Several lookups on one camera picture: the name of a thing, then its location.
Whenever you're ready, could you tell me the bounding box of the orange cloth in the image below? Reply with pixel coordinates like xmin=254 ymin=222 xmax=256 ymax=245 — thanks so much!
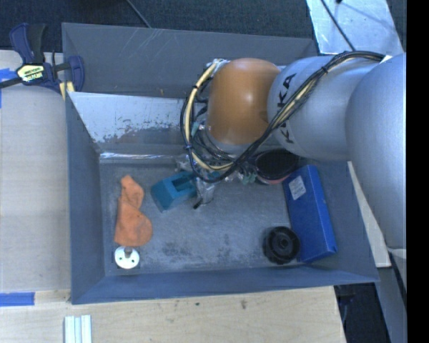
xmin=113 ymin=174 xmax=154 ymax=248

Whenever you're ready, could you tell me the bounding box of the black and red round object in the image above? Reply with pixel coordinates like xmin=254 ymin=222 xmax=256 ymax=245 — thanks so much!
xmin=254 ymin=148 xmax=302 ymax=186

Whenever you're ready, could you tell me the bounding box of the grey metal bin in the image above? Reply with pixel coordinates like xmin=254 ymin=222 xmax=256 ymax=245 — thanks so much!
xmin=61 ymin=22 xmax=381 ymax=305

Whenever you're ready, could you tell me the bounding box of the teal notched block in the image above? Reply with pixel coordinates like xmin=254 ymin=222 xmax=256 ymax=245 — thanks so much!
xmin=150 ymin=169 xmax=198 ymax=213

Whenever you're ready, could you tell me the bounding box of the blue flat box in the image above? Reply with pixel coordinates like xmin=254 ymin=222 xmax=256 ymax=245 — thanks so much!
xmin=281 ymin=164 xmax=339 ymax=264

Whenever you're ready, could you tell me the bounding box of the white round disc with peg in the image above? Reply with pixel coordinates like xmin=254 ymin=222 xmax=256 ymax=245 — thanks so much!
xmin=114 ymin=245 xmax=141 ymax=270

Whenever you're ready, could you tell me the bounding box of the black ribbed wheel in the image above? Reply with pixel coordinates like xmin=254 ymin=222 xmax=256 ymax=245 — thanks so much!
xmin=262 ymin=226 xmax=302 ymax=266

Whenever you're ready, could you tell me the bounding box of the pale wood board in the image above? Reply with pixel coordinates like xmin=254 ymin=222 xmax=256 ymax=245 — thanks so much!
xmin=0 ymin=50 xmax=73 ymax=294

